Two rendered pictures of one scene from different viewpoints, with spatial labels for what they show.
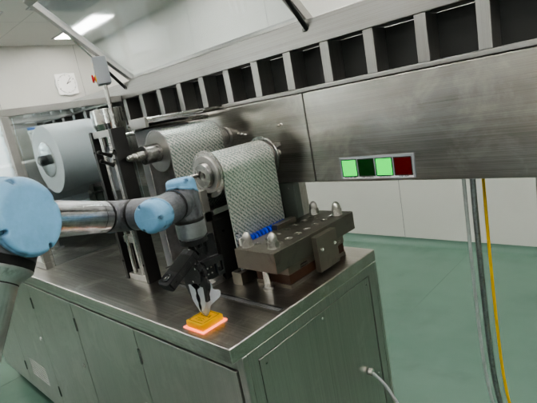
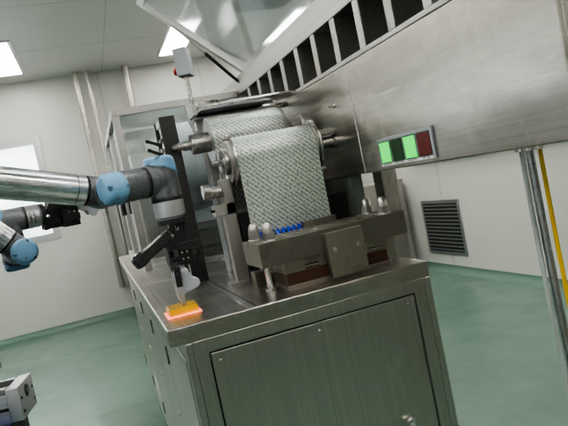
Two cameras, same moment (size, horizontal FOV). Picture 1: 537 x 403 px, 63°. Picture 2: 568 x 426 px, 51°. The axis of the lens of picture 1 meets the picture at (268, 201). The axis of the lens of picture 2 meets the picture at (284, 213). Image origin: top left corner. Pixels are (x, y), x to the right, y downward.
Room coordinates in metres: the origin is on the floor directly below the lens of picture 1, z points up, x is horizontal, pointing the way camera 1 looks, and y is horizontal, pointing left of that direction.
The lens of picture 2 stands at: (-0.07, -0.70, 1.17)
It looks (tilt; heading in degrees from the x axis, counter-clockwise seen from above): 3 degrees down; 27
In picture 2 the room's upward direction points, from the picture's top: 12 degrees counter-clockwise
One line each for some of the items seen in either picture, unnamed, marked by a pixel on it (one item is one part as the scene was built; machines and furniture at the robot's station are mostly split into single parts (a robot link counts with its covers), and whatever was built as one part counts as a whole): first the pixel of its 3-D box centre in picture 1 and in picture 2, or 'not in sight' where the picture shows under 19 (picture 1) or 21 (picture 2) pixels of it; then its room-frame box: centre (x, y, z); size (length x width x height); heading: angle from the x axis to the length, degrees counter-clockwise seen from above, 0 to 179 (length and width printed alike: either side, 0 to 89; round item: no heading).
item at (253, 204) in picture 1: (256, 205); (287, 199); (1.40, 0.04, 1.12); 0.23 x 0.01 x 0.18; 135
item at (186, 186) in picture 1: (183, 200); (161, 179); (1.09, 0.21, 1.23); 0.09 x 0.08 x 0.11; 157
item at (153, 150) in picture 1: (150, 153); (199, 143); (1.51, 0.36, 1.33); 0.06 x 0.06 x 0.06; 45
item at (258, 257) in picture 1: (298, 237); (324, 237); (1.34, -0.07, 1.00); 0.40 x 0.16 x 0.06; 135
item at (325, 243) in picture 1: (326, 249); (346, 251); (1.29, -0.15, 0.96); 0.10 x 0.03 x 0.11; 135
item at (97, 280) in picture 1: (105, 253); (208, 262); (2.04, 0.81, 0.88); 2.52 x 0.66 x 0.04; 45
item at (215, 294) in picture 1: (211, 297); (188, 285); (1.08, 0.19, 0.97); 0.06 x 0.03 x 0.09; 135
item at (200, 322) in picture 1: (204, 321); (182, 309); (1.07, 0.22, 0.91); 0.07 x 0.07 x 0.02; 45
